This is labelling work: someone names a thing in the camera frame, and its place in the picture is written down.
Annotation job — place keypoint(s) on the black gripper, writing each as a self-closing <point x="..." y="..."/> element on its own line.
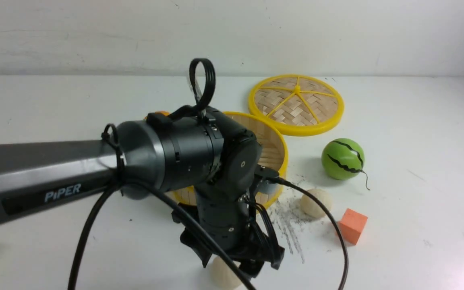
<point x="241" y="228"/>

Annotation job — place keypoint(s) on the white bun front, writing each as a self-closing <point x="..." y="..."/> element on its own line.
<point x="222" y="276"/>

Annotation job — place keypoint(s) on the white bun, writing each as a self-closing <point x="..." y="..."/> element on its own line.
<point x="311" y="208"/>
<point x="222" y="276"/>

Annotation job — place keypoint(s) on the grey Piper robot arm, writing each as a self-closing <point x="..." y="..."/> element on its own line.
<point x="216" y="155"/>

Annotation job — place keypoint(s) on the yellow rimmed bamboo steamer tray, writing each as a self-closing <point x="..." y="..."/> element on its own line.
<point x="274" y="154"/>

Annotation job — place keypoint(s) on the yellow woven bamboo steamer lid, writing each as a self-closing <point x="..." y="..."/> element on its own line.
<point x="296" y="105"/>

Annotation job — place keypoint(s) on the orange foam cube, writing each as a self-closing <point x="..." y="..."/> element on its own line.
<point x="351" y="225"/>

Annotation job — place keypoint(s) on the orange toy fruit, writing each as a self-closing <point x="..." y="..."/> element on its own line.
<point x="164" y="113"/>

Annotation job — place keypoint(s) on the green toy watermelon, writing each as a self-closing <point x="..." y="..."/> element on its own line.
<point x="343" y="159"/>

